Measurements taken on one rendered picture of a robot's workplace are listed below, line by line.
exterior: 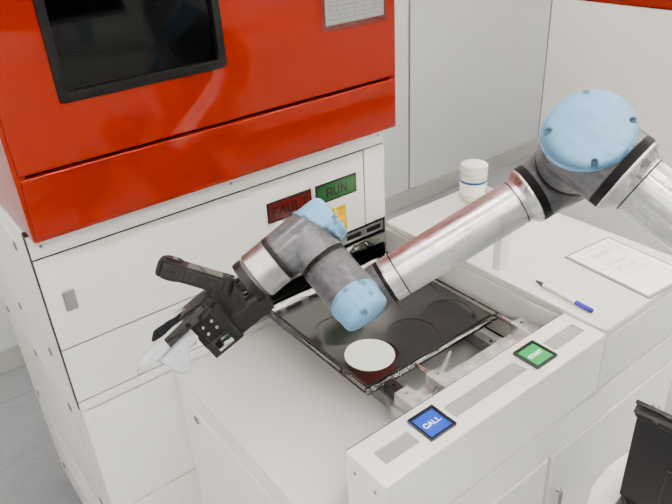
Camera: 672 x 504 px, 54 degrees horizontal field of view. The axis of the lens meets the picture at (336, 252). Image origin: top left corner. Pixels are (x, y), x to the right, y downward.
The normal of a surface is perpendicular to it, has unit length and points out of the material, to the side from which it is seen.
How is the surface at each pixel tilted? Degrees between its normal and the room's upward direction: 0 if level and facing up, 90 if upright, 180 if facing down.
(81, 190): 90
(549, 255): 0
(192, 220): 90
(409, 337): 0
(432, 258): 67
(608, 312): 0
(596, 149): 45
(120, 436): 90
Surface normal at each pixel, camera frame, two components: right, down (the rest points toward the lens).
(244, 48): 0.61, 0.37
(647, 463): -0.69, 0.39
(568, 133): -0.29, -0.27
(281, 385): -0.05, -0.87
